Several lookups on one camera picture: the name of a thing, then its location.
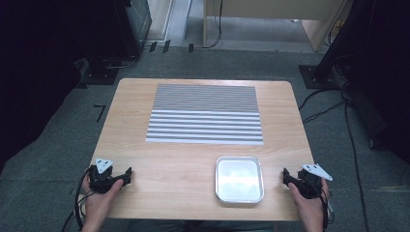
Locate person's left hand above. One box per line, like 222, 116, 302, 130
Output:
80, 175, 125, 224

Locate long black floor cable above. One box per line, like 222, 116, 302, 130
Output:
343, 96, 371, 232

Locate light wooden desk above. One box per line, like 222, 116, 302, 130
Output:
202, 0, 351, 52

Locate left hand-held gripper cable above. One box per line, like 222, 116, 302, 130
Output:
61, 166, 95, 232

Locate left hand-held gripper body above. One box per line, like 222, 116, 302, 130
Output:
88, 158, 116, 195

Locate dark cabinet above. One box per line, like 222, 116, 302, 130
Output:
124, 0, 153, 49

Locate right hand-held gripper cable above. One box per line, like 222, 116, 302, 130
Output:
303, 175, 335, 232

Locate person's right hand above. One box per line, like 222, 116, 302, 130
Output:
287, 178, 331, 224

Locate black hanging cable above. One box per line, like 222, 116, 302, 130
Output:
192, 0, 224, 50

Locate square silver metal tray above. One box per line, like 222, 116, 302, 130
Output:
215, 156, 265, 205

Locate striped grey white placemat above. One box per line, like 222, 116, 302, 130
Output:
145, 83, 264, 146

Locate black stand base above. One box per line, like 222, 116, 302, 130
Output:
298, 64, 343, 90
75, 57, 123, 89

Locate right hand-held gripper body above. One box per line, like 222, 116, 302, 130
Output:
296, 162, 334, 200

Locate hand-held gripper cable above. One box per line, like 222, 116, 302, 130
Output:
61, 166, 95, 232
303, 175, 335, 232

